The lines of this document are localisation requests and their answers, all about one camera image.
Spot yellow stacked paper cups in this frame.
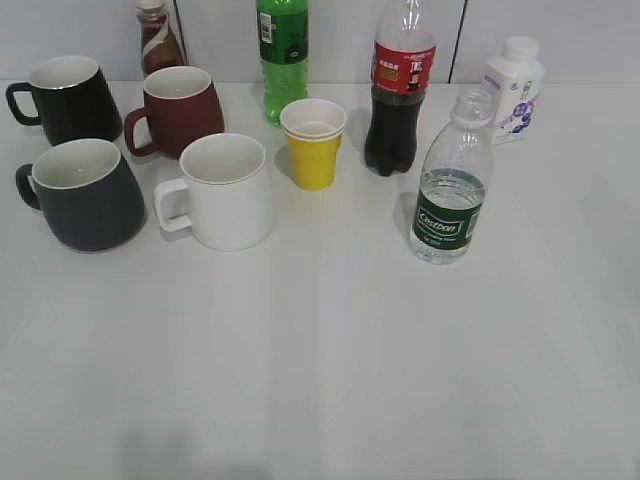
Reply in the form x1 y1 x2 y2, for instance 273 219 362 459
279 98 347 191

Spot white ceramic mug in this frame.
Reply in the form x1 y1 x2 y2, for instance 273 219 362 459
154 133 274 252

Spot dark grey round mug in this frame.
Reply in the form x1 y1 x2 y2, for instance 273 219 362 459
15 138 146 252

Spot clear water bottle green label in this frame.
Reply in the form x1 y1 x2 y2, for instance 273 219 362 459
409 86 494 265

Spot brown Nescafe coffee bottle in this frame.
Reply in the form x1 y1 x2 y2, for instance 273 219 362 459
136 0 187 77

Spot black mug with silver rim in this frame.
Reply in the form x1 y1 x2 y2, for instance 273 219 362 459
5 56 123 146

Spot dark red ceramic mug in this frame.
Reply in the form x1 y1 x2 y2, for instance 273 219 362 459
124 66 225 158

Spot green soda bottle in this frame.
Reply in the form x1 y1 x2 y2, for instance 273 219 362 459
256 0 309 126

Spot cola bottle red label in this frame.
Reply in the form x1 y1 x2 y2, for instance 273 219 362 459
364 1 437 177

